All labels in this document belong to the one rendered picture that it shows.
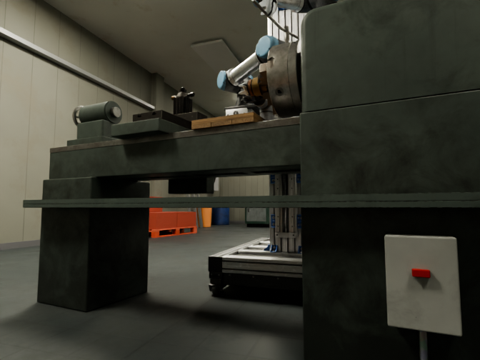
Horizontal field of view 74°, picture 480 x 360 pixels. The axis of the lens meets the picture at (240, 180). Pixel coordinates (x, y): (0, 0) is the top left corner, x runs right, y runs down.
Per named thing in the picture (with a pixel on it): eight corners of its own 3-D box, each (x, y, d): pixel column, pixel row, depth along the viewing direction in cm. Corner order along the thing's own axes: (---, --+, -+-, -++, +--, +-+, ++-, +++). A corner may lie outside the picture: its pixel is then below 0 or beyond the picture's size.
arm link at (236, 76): (233, 96, 215) (291, 58, 172) (214, 92, 206) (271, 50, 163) (232, 80, 217) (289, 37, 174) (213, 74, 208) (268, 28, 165)
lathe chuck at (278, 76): (308, 121, 155) (306, 55, 155) (289, 108, 126) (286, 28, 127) (291, 123, 159) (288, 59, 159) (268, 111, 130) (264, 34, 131)
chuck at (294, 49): (316, 119, 153) (313, 53, 153) (298, 107, 125) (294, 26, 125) (308, 121, 155) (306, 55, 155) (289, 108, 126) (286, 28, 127)
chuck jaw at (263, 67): (283, 73, 141) (274, 57, 131) (283, 83, 140) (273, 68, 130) (260, 77, 146) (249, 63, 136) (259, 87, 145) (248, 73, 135)
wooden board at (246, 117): (282, 138, 161) (282, 131, 161) (253, 121, 129) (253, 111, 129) (229, 143, 174) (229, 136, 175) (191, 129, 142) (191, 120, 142)
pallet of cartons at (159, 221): (158, 231, 694) (159, 198, 700) (200, 232, 663) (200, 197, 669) (118, 236, 571) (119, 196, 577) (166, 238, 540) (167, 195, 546)
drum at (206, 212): (199, 226, 883) (200, 198, 889) (214, 226, 868) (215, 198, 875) (192, 226, 840) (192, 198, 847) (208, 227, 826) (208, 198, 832)
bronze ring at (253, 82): (271, 78, 151) (253, 81, 155) (263, 71, 143) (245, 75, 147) (271, 97, 151) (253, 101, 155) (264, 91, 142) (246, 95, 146)
